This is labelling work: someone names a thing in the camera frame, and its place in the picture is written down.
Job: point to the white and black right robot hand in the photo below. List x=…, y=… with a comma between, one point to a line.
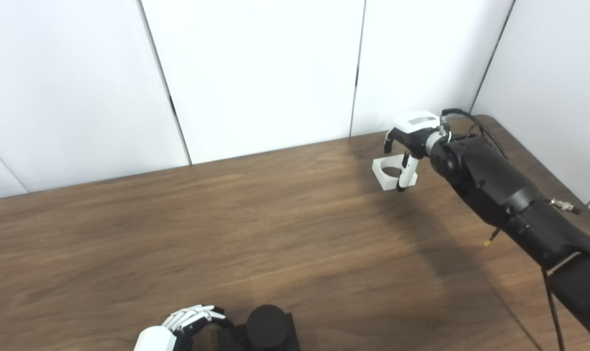
x=414, y=127

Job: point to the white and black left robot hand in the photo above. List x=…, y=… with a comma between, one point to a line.
x=153, y=341

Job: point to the white square piece with hole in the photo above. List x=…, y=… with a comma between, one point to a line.
x=385, y=181

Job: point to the black peg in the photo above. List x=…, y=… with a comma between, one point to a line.
x=268, y=326

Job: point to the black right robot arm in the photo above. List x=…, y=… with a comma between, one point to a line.
x=499, y=190

